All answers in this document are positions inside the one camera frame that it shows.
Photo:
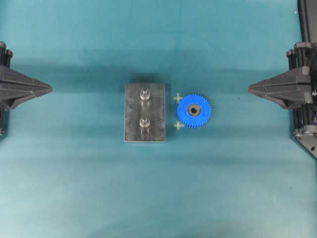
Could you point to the metal shaft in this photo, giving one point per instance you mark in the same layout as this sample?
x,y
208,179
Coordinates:
x,y
144,122
145,94

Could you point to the upper metal shaft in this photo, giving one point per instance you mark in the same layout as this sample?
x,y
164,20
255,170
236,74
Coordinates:
x,y
145,94

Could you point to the grey metal base plate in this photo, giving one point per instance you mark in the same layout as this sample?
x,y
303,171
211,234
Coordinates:
x,y
154,109

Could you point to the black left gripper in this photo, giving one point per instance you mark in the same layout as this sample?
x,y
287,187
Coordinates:
x,y
12,77

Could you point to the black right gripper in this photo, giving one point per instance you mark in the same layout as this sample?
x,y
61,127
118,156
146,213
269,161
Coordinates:
x,y
303,70

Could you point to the large blue plastic gear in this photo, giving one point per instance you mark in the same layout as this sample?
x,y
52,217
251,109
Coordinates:
x,y
194,110

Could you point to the lower metal shaft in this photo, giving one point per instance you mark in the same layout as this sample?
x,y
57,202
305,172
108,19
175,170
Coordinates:
x,y
144,122

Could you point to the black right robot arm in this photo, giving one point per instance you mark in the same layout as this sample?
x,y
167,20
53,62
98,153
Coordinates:
x,y
296,89

